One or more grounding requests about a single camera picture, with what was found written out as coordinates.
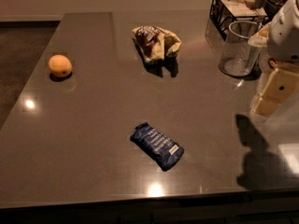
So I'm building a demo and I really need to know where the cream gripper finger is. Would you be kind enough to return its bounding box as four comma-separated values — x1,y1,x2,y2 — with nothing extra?
252,63,299,116

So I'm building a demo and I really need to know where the orange fruit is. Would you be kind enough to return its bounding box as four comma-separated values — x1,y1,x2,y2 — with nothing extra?
48,55,72,77

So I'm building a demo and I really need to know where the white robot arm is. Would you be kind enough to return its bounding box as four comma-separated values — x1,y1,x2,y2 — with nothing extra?
248,0,299,116

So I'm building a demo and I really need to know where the blue rxbar blueberry bar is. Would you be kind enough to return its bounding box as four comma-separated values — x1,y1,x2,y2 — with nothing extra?
130,122,184,172

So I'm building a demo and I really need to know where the clear plastic cup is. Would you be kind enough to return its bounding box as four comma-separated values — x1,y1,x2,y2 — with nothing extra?
219,21,262,77

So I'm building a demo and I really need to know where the crumpled chip bag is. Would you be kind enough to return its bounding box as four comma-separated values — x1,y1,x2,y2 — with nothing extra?
132,25,181,64

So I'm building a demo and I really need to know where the black wire basket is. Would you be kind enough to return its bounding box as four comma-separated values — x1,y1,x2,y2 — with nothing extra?
209,0,268,40

